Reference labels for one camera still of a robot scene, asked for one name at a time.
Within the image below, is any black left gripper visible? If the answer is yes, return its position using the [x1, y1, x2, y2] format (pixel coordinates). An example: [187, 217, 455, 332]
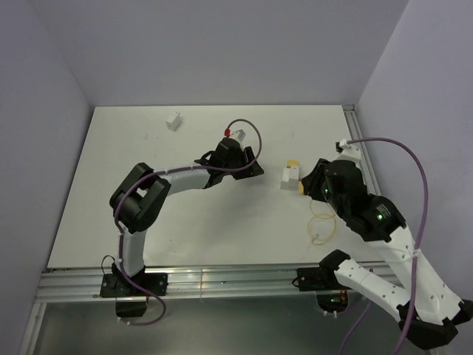
[222, 146, 263, 180]

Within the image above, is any white cube socket adapter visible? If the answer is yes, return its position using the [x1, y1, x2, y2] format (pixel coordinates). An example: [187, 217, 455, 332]
[280, 166, 299, 192]

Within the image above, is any yellow dual USB charger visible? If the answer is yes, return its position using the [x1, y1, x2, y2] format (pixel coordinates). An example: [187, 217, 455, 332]
[287, 160, 299, 169]

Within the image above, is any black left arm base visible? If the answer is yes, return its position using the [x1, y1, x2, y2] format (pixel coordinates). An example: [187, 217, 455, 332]
[99, 273, 168, 298]

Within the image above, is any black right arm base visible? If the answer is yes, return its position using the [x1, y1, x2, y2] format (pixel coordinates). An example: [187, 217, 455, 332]
[294, 267, 344, 291]

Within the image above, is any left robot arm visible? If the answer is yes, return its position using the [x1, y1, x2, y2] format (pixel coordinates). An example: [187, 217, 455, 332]
[109, 138, 264, 295]

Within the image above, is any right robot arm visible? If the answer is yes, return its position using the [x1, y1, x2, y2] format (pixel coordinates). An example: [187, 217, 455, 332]
[302, 159, 472, 350]

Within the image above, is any white USB charger far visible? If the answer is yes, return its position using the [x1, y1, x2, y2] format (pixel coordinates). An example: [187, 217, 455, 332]
[166, 112, 182, 132]

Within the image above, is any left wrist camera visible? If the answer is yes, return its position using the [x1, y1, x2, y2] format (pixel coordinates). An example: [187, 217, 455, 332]
[224, 129, 246, 143]

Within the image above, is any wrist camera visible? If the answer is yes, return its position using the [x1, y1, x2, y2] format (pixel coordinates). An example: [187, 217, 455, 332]
[224, 129, 246, 143]
[336, 139, 361, 164]

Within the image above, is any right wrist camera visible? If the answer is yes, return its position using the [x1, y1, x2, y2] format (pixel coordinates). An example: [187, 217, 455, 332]
[336, 139, 361, 164]

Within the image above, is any aluminium right rail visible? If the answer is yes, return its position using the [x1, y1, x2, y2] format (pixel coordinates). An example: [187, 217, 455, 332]
[341, 104, 380, 193]

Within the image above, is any aluminium rail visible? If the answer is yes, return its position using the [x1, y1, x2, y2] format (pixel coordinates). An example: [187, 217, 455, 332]
[341, 104, 380, 193]
[34, 263, 317, 303]

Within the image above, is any aluminium front rail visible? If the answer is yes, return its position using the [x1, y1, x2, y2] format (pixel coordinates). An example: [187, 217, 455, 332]
[34, 263, 317, 303]

